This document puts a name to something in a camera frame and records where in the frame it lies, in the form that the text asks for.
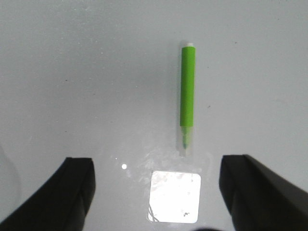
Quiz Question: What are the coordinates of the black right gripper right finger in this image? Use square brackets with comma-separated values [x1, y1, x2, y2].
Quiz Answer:
[219, 154, 308, 231]

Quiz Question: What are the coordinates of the green highlighter pen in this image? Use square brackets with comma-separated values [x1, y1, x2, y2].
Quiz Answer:
[180, 42, 196, 156]

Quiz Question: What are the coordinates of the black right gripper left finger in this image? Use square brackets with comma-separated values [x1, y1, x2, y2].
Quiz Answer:
[0, 157, 96, 231]

